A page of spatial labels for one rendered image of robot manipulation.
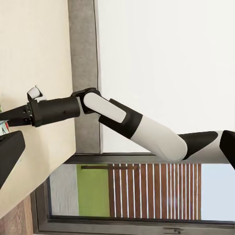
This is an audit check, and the board game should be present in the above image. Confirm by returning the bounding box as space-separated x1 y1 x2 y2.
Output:
0 105 10 136

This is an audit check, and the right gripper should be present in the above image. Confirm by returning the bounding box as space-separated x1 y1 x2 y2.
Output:
0 98 66 128

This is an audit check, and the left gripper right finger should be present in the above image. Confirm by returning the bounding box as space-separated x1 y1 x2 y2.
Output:
219 130 235 169

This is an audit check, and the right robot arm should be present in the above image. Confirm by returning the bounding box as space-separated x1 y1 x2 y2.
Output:
0 85 230 164

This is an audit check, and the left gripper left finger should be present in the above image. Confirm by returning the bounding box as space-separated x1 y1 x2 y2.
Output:
0 130 25 189

